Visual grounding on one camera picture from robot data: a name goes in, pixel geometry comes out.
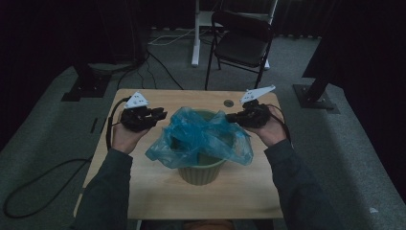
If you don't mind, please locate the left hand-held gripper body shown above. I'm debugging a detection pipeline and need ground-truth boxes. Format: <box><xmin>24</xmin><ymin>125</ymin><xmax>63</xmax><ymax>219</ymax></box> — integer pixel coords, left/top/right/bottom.
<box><xmin>119</xmin><ymin>91</ymin><xmax>155</xmax><ymax>133</ymax></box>

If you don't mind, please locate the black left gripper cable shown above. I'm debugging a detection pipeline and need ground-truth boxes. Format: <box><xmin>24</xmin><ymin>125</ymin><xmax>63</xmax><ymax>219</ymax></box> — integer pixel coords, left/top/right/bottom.
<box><xmin>2</xmin><ymin>96</ymin><xmax>132</xmax><ymax>219</ymax></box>

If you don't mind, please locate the black floor cable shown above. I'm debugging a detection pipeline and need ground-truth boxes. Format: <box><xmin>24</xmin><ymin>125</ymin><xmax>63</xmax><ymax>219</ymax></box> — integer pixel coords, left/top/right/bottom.
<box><xmin>116</xmin><ymin>50</ymin><xmax>185</xmax><ymax>91</ymax></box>

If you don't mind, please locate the green ribbed trash bin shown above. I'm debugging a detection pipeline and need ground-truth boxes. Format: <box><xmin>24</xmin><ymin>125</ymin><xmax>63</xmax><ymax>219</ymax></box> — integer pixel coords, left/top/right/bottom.
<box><xmin>170</xmin><ymin>108</ymin><xmax>227</xmax><ymax>187</ymax></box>

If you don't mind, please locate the black folding chair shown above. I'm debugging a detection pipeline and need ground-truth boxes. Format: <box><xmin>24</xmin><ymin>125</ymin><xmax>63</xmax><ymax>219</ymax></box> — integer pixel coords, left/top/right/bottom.
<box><xmin>204</xmin><ymin>11</ymin><xmax>276</xmax><ymax>91</ymax></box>

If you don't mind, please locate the white floor cable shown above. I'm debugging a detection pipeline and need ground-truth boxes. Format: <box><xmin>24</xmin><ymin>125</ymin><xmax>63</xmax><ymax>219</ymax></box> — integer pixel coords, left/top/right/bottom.
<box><xmin>147</xmin><ymin>28</ymin><xmax>196</xmax><ymax>46</ymax></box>

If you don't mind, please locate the person's left hand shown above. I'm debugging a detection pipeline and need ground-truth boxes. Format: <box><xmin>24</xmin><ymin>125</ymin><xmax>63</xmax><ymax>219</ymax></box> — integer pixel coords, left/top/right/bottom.
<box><xmin>111</xmin><ymin>120</ymin><xmax>151</xmax><ymax>155</ymax></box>

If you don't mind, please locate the person's right hand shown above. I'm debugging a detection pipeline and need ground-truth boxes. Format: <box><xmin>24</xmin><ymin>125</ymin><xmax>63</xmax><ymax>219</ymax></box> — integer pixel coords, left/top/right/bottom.
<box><xmin>246</xmin><ymin>105</ymin><xmax>288</xmax><ymax>148</ymax></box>

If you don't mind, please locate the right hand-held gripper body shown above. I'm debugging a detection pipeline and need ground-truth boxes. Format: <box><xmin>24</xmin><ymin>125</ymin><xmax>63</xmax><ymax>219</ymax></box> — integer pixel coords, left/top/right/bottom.
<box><xmin>237</xmin><ymin>84</ymin><xmax>277</xmax><ymax>129</ymax></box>

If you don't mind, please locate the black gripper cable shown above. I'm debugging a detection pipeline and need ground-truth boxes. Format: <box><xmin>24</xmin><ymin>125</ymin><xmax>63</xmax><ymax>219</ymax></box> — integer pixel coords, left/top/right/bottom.
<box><xmin>2</xmin><ymin>96</ymin><xmax>132</xmax><ymax>219</ymax></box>
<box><xmin>273</xmin><ymin>103</ymin><xmax>292</xmax><ymax>142</ymax></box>

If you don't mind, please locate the black stand base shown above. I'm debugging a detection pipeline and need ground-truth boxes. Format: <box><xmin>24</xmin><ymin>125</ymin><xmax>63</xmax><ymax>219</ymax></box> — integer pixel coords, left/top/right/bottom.
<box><xmin>60</xmin><ymin>61</ymin><xmax>113</xmax><ymax>103</ymax></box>
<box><xmin>292</xmin><ymin>76</ymin><xmax>341</xmax><ymax>115</ymax></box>

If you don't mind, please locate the blue plastic trash bag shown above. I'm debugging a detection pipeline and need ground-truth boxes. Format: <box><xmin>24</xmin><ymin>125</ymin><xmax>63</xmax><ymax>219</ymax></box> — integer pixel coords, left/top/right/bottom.
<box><xmin>145</xmin><ymin>106</ymin><xmax>255</xmax><ymax>170</ymax></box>

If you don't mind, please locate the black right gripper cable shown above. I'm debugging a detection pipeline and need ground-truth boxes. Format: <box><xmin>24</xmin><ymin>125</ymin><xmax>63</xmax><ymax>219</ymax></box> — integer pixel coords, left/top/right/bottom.
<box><xmin>273</xmin><ymin>103</ymin><xmax>292</xmax><ymax>142</ymax></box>

